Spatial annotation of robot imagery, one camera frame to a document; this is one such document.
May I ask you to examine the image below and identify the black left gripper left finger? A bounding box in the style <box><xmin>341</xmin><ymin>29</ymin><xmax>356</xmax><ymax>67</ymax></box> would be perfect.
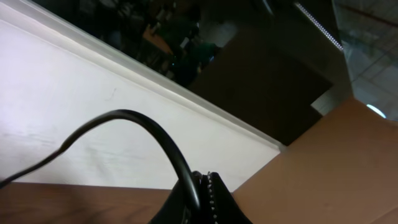
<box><xmin>149</xmin><ymin>182</ymin><xmax>202</xmax><ymax>224</ymax></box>

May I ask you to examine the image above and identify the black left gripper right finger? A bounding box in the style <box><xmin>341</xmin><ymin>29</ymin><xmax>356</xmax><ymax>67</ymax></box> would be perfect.
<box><xmin>200</xmin><ymin>172</ymin><xmax>252</xmax><ymax>224</ymax></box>

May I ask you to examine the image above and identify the thick black cable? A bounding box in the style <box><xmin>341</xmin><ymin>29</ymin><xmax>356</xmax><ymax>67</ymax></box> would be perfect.
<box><xmin>0</xmin><ymin>109</ymin><xmax>201</xmax><ymax>212</ymax></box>

